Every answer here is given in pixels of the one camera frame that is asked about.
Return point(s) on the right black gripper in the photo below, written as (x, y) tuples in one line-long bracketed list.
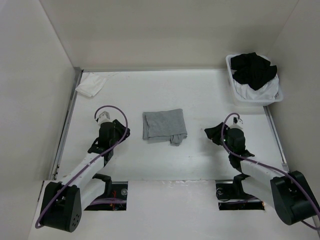
[(214, 133)]

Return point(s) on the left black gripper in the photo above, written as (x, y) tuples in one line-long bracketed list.
[(120, 129)]

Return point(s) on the grey tank top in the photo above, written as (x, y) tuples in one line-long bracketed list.
[(165, 126)]

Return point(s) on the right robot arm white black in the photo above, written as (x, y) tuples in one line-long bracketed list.
[(287, 192)]

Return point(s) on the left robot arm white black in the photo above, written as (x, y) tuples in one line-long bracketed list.
[(64, 200)]

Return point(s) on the folded white tank top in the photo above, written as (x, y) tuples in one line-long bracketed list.
[(92, 83)]

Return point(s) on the white tank top in basket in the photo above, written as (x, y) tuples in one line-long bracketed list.
[(266, 92)]

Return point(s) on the black tank top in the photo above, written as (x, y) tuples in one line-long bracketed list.
[(253, 70)]

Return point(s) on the white plastic basket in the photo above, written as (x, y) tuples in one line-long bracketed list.
[(239, 100)]

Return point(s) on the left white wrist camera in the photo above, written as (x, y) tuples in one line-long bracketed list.
[(104, 117)]

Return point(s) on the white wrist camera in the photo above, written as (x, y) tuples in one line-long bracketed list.
[(237, 123), (104, 117)]

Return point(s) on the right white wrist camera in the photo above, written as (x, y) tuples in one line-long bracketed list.
[(237, 123)]

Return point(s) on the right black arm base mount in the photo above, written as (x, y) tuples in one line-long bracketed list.
[(231, 196)]

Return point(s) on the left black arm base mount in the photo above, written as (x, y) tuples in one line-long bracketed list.
[(114, 197)]

